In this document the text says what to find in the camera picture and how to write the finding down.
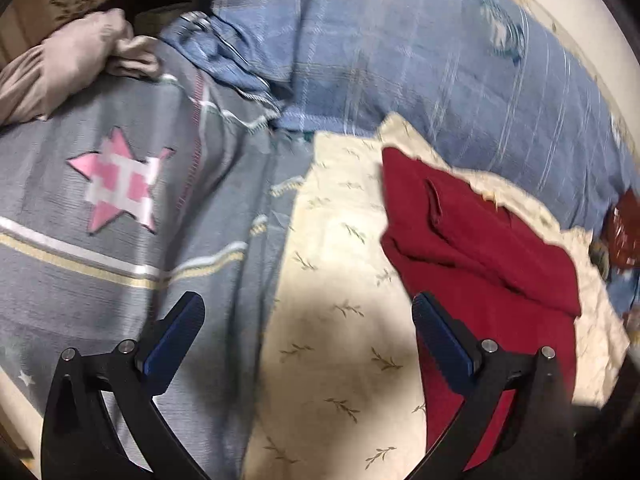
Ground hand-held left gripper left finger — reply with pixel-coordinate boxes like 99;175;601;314
41;291;212;480

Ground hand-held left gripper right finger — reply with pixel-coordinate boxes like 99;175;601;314
411;291;576;480

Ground dark red garment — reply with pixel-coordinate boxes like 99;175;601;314
380;145;583;476

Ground grey star-print bedsheet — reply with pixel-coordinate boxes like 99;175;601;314
0;35;311;480

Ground cream leaf-print cloth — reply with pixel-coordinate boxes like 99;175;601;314
242;112;631;480

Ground light blue jeans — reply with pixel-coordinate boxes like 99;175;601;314
600;255;640;318

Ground red plastic bag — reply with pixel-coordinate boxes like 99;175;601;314
602;190;640;271

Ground blue plaid pillow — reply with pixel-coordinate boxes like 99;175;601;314
160;0;640;241

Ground beige crumpled cloth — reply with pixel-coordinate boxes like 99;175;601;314
0;8;163;126

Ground striped floral cushion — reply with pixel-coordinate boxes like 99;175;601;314
0;0;221;61

